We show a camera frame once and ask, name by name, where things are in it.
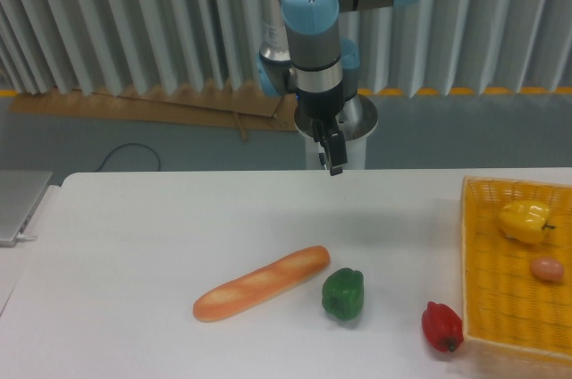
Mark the yellow bell pepper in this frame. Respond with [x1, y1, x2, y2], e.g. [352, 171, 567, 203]
[499, 200, 556, 244]

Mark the silver laptop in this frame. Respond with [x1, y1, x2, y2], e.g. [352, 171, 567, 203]
[1, 170, 52, 248]

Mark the brown egg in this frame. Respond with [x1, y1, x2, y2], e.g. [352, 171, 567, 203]
[530, 257, 565, 282]

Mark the brown cardboard sheet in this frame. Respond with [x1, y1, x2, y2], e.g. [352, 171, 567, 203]
[9, 80, 296, 140]

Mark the orange baguette bread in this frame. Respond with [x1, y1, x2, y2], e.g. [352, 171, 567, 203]
[192, 246, 331, 322]

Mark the yellow wicker basket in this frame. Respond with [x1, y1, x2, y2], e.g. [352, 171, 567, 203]
[461, 176, 571, 365]

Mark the green bell pepper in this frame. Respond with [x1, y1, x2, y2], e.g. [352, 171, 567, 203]
[322, 267, 365, 321]

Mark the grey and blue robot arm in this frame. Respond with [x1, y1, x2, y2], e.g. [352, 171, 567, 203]
[257, 0, 419, 176]

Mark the red bell pepper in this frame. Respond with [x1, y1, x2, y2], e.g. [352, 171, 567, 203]
[422, 301, 464, 353]

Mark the grey pleated curtain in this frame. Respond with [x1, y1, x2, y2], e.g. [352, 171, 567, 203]
[1, 0, 571, 95]

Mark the black floor cable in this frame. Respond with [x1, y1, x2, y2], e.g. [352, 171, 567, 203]
[90, 142, 162, 173]

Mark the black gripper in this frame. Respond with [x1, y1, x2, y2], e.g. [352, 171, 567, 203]
[297, 86, 348, 176]

